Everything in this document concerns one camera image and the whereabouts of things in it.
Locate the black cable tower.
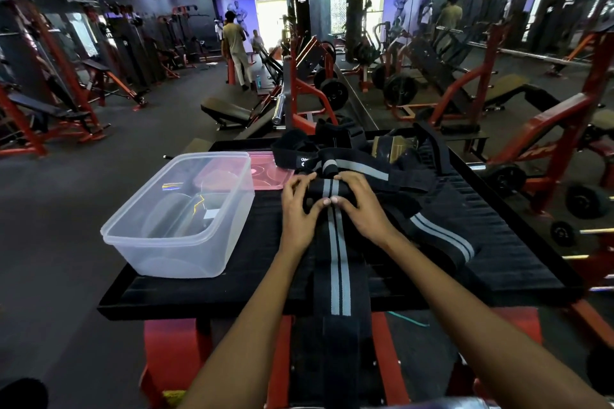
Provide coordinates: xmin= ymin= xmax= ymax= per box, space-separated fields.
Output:
xmin=287 ymin=0 xmax=311 ymax=40

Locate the red plate-loaded machine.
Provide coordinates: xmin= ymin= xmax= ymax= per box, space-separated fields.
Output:
xmin=283 ymin=32 xmax=350 ymax=136

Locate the black low bench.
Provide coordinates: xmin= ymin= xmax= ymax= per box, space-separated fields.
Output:
xmin=200 ymin=96 xmax=284 ymax=132

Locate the person's right hand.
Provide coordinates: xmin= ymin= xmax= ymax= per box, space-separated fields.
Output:
xmin=331 ymin=170 xmax=399 ymax=251

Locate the person's left hand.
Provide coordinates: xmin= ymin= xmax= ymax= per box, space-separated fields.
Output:
xmin=278 ymin=171 xmax=332 ymax=256

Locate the black ribbed platform tray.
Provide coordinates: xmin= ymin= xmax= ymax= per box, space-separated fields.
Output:
xmin=97 ymin=135 xmax=587 ymax=409

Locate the red incline bench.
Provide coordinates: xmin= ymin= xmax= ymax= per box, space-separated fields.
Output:
xmin=81 ymin=58 xmax=148 ymax=111

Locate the black wrist wrap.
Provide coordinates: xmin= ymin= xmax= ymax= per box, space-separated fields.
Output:
xmin=314 ymin=117 xmax=366 ymax=151
xmin=271 ymin=128 xmax=321 ymax=171

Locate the person's right forearm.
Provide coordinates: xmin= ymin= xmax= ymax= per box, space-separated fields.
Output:
xmin=381 ymin=231 xmax=614 ymax=409

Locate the clear plastic container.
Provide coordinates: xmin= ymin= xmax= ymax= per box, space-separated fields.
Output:
xmin=99 ymin=151 xmax=256 ymax=279

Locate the black strap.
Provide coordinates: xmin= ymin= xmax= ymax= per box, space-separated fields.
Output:
xmin=413 ymin=121 xmax=454 ymax=176

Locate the black weight plate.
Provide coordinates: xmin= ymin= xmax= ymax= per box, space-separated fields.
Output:
xmin=319 ymin=77 xmax=350 ymax=111

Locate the pink plastic lid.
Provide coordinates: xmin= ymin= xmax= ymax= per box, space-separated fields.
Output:
xmin=194 ymin=151 xmax=295 ymax=192

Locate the red power rack with bench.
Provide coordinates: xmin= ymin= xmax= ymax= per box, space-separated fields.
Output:
xmin=0 ymin=0 xmax=111 ymax=158

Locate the black weight stack machine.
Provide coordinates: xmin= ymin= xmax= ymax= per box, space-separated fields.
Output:
xmin=107 ymin=3 xmax=159 ymax=84

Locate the person's left forearm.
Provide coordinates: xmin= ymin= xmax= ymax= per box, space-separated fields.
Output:
xmin=177 ymin=245 xmax=313 ymax=409

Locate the large wall mirror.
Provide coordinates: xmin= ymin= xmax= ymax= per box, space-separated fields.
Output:
xmin=331 ymin=0 xmax=614 ymax=309

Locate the chrome barbell sleeve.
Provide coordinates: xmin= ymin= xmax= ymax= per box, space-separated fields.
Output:
xmin=271 ymin=93 xmax=287 ymax=126

